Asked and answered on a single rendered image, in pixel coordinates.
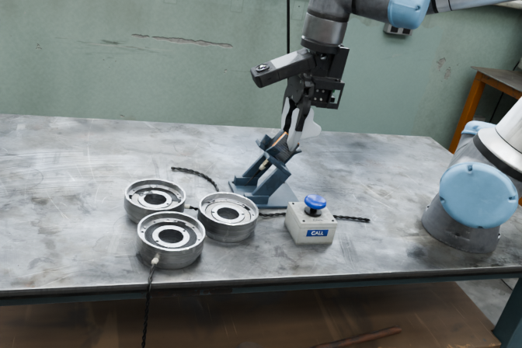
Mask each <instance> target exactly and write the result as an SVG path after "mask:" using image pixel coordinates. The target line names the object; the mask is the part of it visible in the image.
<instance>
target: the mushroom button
mask: <svg viewBox="0 0 522 348"><path fill-rule="evenodd" d="M304 203H305V204H306V205H307V206H308V207H310V211H312V212H316V211H317V210H321V209H324V208H325V207H326V200H325V198H323V197H321V196H319V195H316V194H309V195H307V196H306V197H305V198H304Z"/></svg>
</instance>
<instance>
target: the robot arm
mask: <svg viewBox="0 0 522 348"><path fill-rule="evenodd" d="M512 1H517V0H309V3H308V10H307V13H306V17H305V20H304V26H303V30H302V35H303V36H302V38H301V46H303V47H306V48H303V49H300V50H297V51H295V52H292V53H290V54H286V55H284V56H282V57H279V58H276V59H273V60H272V61H268V62H266V63H263V64H259V65H257V66H255V67H253V68H251V69H250V72H251V75H252V80H253V81H254V82H255V84H256V85H257V86H258V87H259V88H263V87H265V86H268V85H271V84H273V83H276V82H279V81H281V80H284V79H286V78H289V79H288V82H287V87H286V90H285V93H284V100H283V107H282V118H281V129H282V130H284V131H286V132H287V133H288V138H287V146H288V148H289V151H293V150H294V149H295V147H296V146H297V144H298V142H299V141H300V140H302V139H306V138H310V137H317V136H319V135H320V133H321V127H320V126H319V125H318V124H316V123H315V122H314V121H313V117H314V110H313V109H312V108H311V106H316V107H318V108H327V109H334V110H337V109H338V107H339V102H340V100H341V96H342V93H343V88H344V85H345V83H344V82H343V81H342V76H343V71H344V68H345V65H346V60H347V57H348V54H349V51H350V49H349V48H348V47H344V46H343V45H342V43H343V39H344V36H345V33H346V28H347V25H348V21H349V18H350V13H353V14H354V15H357V16H363V17H365V18H368V19H373V20H377V21H379V22H383V23H387V24H391V25H393V26H394V27H397V28H406V29H410V30H414V29H416V28H418V27H419V26H420V24H421V22H422V21H423V19H424V17H425V15H430V14H436V13H439V12H448V11H453V10H459V9H467V8H473V7H478V6H484V5H492V4H498V3H503V2H512ZM308 49H309V50H308ZM335 90H340V93H339V98H338V101H337V103H334V102H335V97H334V96H332V93H334V92H335ZM521 197H522V97H521V98H520V99H519V100H518V101H517V103H516V104H515V105H514V106H513V107H512V109H511V110H510V111H509V112H508V113H507V114H506V116H505V117H504V118H503V119H502V120H501V121H500V122H499V123H498V124H497V125H495V124H489V123H485V122H481V121H470V122H468V123H467V124H466V126H465V128H464V130H463V131H462V132H461V139H460V141H459V143H458V147H457V149H456V151H455V153H454V156H453V158H452V159H451V162H450V164H449V166H448V167H447V170H446V171H445V172H444V174H443V175H442V176H441V178H440V188H439V193H438V194H437V195H436V196H435V197H434V198H433V200H432V201H431V203H430V204H428V205H427V206H426V208H425V210H424V212H423V216H422V218H421V222H422V224H423V227H424V228H425V229H426V230H427V231H428V232H429V233H430V234H431V235H432V236H433V237H434V238H436V239H437V240H439V241H441V242H442V243H444V244H446V245H449V246H450V247H453V248H455V249H459V250H461V251H465V252H471V253H478V254H483V253H489V252H492V251H494V250H495V249H496V247H497V245H498V243H499V240H500V236H501V232H500V225H502V224H503V223H505V222H506V221H508V220H509V219H510V217H511V216H512V215H513V213H514V212H515V211H516V209H517V205H518V200H519V199H520V198H521Z"/></svg>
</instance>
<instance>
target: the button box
mask: <svg viewBox="0 0 522 348"><path fill-rule="evenodd" d="M284 223H285V225H286V227H287V229H288V231H289V232H290V234H291V237H292V238H293V240H294V242H295V244H296V245H317V244H332V241H333V239H334V235H335V233H336V227H337V225H338V223H337V221H336V219H335V218H334V217H333V216H332V214H331V213H330V211H329V210H328V208H327V207H325V208H324V209H321V210H317V211H316V212H312V211H310V207H308V206H307V205H306V204H305V202H288V205H287V212H286V216H285V219H284Z"/></svg>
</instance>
